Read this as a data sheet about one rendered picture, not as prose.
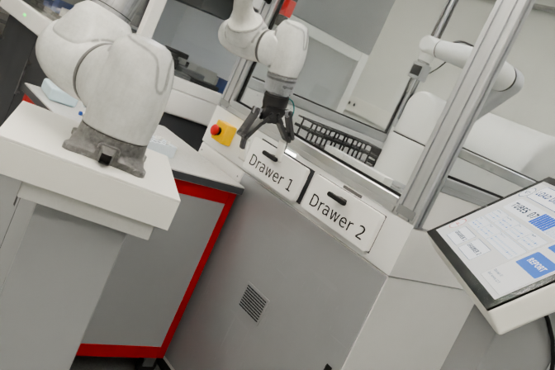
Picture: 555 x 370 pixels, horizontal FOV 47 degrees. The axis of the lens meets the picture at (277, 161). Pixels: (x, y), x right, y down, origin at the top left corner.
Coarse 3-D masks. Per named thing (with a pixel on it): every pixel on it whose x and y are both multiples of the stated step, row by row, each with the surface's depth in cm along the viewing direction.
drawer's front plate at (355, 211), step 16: (320, 176) 188; (320, 192) 186; (336, 192) 182; (304, 208) 190; (320, 208) 185; (336, 208) 181; (352, 208) 176; (368, 208) 172; (336, 224) 179; (352, 224) 175; (368, 224) 171; (352, 240) 174; (368, 240) 170
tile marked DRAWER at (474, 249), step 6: (474, 240) 131; (480, 240) 129; (462, 246) 131; (468, 246) 129; (474, 246) 128; (480, 246) 126; (486, 246) 125; (462, 252) 128; (468, 252) 126; (474, 252) 125; (480, 252) 124; (486, 252) 122; (468, 258) 123
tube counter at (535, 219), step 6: (540, 210) 130; (522, 216) 131; (528, 216) 130; (534, 216) 128; (540, 216) 127; (546, 216) 125; (552, 216) 124; (528, 222) 127; (534, 222) 125; (540, 222) 124; (546, 222) 122; (552, 222) 121; (540, 228) 121; (546, 228) 120; (552, 228) 119; (546, 234) 117; (552, 234) 116
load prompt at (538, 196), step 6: (534, 192) 142; (540, 192) 140; (546, 192) 138; (552, 192) 137; (534, 198) 138; (540, 198) 137; (546, 198) 135; (552, 198) 133; (540, 204) 133; (546, 204) 132; (552, 204) 130; (552, 210) 127
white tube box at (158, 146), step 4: (152, 136) 207; (152, 140) 201; (156, 140) 203; (164, 140) 209; (152, 144) 197; (156, 144) 198; (160, 144) 200; (164, 144) 204; (148, 148) 197; (152, 148) 198; (156, 148) 199; (160, 148) 200; (164, 148) 202; (168, 148) 203; (172, 148) 204; (176, 148) 205; (160, 152) 201; (164, 152) 202; (168, 152) 204; (172, 152) 205; (168, 156) 204; (172, 156) 206
